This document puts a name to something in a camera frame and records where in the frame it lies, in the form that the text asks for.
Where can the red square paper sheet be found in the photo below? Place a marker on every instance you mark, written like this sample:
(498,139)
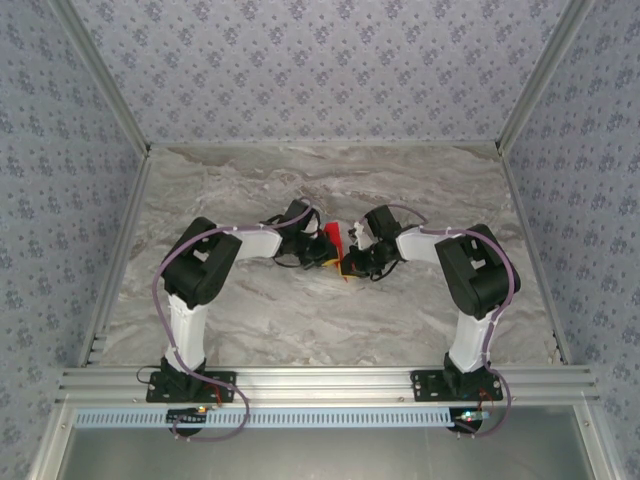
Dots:
(334,235)

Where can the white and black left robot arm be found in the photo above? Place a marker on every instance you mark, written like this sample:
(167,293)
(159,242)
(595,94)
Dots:
(190,330)

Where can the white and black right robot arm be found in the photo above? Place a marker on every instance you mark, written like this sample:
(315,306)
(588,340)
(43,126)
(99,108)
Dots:
(475,280)

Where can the adapter board with green light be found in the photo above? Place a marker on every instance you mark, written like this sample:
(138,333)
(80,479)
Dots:
(472,415)

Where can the grey metal panel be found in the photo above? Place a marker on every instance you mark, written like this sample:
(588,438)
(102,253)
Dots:
(320,455)

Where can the black adapter board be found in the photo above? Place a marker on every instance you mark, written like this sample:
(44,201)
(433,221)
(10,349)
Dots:
(185,416)

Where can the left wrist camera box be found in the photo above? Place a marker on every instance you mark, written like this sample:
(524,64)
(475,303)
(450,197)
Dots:
(297,212)

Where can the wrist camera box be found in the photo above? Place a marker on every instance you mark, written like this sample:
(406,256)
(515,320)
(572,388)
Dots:
(382,221)
(297,212)

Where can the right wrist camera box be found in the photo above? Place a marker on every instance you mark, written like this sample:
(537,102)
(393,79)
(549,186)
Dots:
(382,221)

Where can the aluminium mounting rail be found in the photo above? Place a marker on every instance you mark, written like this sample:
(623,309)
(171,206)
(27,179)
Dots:
(320,385)

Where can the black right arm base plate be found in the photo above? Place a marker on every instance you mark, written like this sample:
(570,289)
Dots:
(425,385)

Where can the aluminium table side rail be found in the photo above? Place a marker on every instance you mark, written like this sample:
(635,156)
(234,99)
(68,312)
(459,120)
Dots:
(534,250)
(121,250)

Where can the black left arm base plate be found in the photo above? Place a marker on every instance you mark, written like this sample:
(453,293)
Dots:
(225,387)

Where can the aluminium frame post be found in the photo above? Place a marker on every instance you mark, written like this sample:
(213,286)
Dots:
(540,75)
(105,75)

